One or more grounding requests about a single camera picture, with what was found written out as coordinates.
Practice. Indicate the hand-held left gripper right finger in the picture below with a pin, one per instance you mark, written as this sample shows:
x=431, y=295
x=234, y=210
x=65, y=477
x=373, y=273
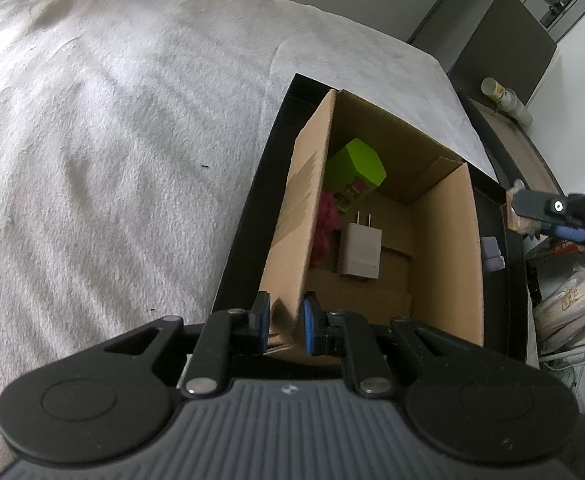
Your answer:
x=312, y=322

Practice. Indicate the pink toy pig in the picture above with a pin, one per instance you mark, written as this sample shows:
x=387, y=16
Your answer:
x=326, y=225

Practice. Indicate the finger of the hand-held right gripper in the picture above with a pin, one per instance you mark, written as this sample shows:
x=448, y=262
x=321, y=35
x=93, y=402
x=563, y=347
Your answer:
x=567, y=233
x=542, y=206

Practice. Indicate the black tray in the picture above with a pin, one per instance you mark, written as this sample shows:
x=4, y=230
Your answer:
x=252, y=240

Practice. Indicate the grey chair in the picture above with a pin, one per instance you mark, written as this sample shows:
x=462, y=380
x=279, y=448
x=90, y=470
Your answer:
x=507, y=45

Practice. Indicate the purple white toy furniture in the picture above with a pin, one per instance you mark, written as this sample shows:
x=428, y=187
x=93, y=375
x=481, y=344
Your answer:
x=493, y=255

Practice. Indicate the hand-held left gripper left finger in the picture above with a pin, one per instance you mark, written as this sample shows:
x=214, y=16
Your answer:
x=261, y=320

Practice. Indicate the brown cardboard box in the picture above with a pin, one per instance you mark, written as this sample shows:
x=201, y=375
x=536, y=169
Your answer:
x=447, y=260

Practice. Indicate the white charger plug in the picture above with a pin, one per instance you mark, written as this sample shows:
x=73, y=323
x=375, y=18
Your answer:
x=360, y=252

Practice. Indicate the plastic bag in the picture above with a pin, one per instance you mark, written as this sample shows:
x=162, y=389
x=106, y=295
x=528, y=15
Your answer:
x=569, y=305

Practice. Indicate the white bottle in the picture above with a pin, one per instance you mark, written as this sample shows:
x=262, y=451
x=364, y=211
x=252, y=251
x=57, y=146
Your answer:
x=507, y=100

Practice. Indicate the green toy house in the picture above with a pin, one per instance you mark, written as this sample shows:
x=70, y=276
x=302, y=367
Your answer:
x=357, y=170

